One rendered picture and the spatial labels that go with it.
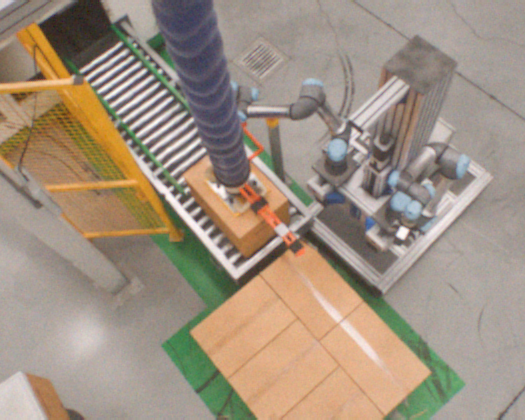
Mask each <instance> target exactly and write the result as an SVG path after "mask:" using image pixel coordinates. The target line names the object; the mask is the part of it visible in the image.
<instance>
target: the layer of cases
mask: <svg viewBox="0 0 525 420"><path fill-rule="evenodd" d="M299 242H300V243H301V244H302V245H304V246H305V254H304V255H302V256H298V257H295V255H294V254H293V252H292V251H290V250H288V251H286V252H285V253H284V254H283V255H282V256H281V257H279V258H278V259H277V260H275V261H274V263H272V264H270V265H269V266H268V268H267V269H264V270H263V271H262V273H260V275H257V276H256V277H255V278H254V279H253V280H252V281H250V282H249V283H248V284H247V285H246V286H244V287H243V288H242V289H241V290H239V291H238V292H237V294H234V295H233V296H232V297H231V299H229V300H227V301H226V302H225V303H224V304H223V305H222V306H219V308H218V309H217V310H216V311H214V312H213V313H212V314H211V315H209V316H208V317H207V318H206V319H204V320H203V321H202V322H201V323H200V324H198V325H197V326H196V327H195V328H194V329H193V330H191V331H190V333H191V334H192V336H193V337H194V338H195V340H196V341H197V342H198V343H199V344H200V346H201V348H202V349H204V350H205V352H206V354H207V355H208V356H209V357H210V358H211V359H212V361H213V362H214V364H215V365H216V366H217V367H218V368H219V370H220V371H221V373H222V374H224V376H225V378H226V379H227V380H228V381H229V382H230V383H231V386H233V387H234V389H235V390H236V391H237V393H238V394H239V395H240V397H241V398H243V399H244V402H245V403H246V404H247V405H248V406H249V407H250V410H251V411H253V413H254V414H255V415H256V417H257V418H258V419H259V420H381V419H382V418H383V417H385V416H386V415H387V413H389V412H390V411H392V410H393V408H394V407H395V406H396V405H398V404H399V402H400V401H401V400H402V399H405V398H406V396H407V395H408V394H409V393H411V392H412V390H413V389H414V388H415V387H417V386H418V384H420V383H421V382H422V381H423V380H424V379H425V378H426V377H427V376H428V375H429V374H430V373H431V372H430V370H429V369H428V368H426V367H425V366H424V364H423V363H422V362H420V361H419V359H418V357H417V356H415V355H414V354H413V353H412V351H411V350H410V349H408V348H407V347H406V346H405V343H403V342H402V341H401V340H400V339H399V337H397V336H396V335H395V334H394V333H393V331H391V330H390V329H389V327H388V326H387V325H386V324H385V323H384V322H383V321H382V320H381V319H380V318H379V317H378V316H377V315H376V314H375V313H374V311H373V310H372V309H371V308H370V307H369V306H368V305H367V304H366V303H365V302H363V300H361V298H360V296H359V295H358V294H356V293H355V291H354V290H353V289H352V288H350V287H349V285H348V284H347V283H346V282H345V281H344V280H343V278H342V277H341V276H340V275H338V274H337V273H336V271H335V270H334V269H332V268H331V267H330V264H329V263H327V262H326V261H325V260H324V258H323V257H321V256H320V255H319V254H318V252H317V251H315V250H313V249H312V247H310V246H309V245H305V243H303V242H302V241H300V240H299Z"/></svg>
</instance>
